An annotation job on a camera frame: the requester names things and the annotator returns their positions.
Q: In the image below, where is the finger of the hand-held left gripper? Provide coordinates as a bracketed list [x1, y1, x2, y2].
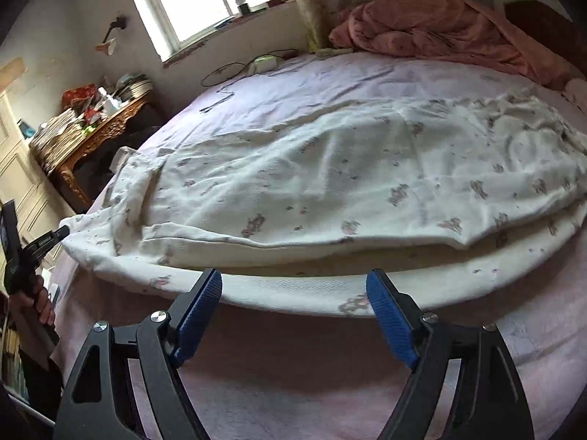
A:
[26, 225, 70, 263]

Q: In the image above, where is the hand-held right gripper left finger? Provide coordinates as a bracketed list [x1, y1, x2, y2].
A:
[54, 267, 224, 440]

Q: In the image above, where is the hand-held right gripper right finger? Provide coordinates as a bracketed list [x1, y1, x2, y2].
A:
[365, 269, 535, 440]

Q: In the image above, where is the white floral blanket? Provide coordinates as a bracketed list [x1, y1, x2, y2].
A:
[59, 94, 587, 318]

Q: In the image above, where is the person's left hand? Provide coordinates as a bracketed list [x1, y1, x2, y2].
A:
[8, 274, 56, 326]

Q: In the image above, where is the cream panelled cabinet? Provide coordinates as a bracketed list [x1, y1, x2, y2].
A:
[0, 89, 65, 276]

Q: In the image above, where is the stack of papers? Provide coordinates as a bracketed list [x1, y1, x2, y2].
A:
[30, 107, 85, 168]

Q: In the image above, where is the bed with pink sheet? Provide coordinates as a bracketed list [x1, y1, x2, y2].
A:
[43, 48, 587, 440]

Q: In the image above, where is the carved wooden desk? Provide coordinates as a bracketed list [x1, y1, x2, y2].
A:
[46, 89, 154, 214]

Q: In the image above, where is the red box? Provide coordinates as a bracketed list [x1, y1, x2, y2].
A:
[62, 83, 99, 108]

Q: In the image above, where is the stack of books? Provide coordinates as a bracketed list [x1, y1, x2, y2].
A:
[114, 73, 153, 102]

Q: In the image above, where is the white and green box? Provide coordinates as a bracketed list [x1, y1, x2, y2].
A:
[248, 55, 276, 74]

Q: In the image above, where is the pink pillow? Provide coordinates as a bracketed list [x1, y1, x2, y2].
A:
[563, 78, 587, 113]

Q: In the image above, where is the pink quilt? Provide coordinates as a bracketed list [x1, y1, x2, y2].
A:
[328, 0, 587, 92]

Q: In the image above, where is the wall lamp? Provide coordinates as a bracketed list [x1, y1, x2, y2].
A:
[95, 16, 128, 56]

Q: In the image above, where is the thin cable with plug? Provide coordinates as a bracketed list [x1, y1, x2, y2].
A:
[200, 87, 236, 113]

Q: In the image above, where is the looped black cable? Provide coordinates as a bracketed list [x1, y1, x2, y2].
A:
[200, 60, 252, 88]

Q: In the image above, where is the white frame window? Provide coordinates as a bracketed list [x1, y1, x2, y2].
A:
[120, 0, 299, 62]

